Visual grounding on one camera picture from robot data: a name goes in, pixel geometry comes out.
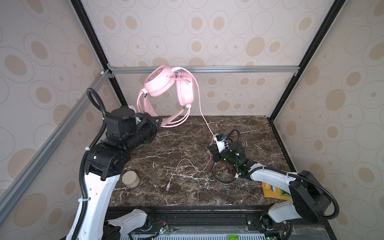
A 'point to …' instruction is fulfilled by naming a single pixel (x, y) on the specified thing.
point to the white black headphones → (237, 174)
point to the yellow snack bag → (271, 191)
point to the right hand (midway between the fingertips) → (209, 146)
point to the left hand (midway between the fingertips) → (166, 115)
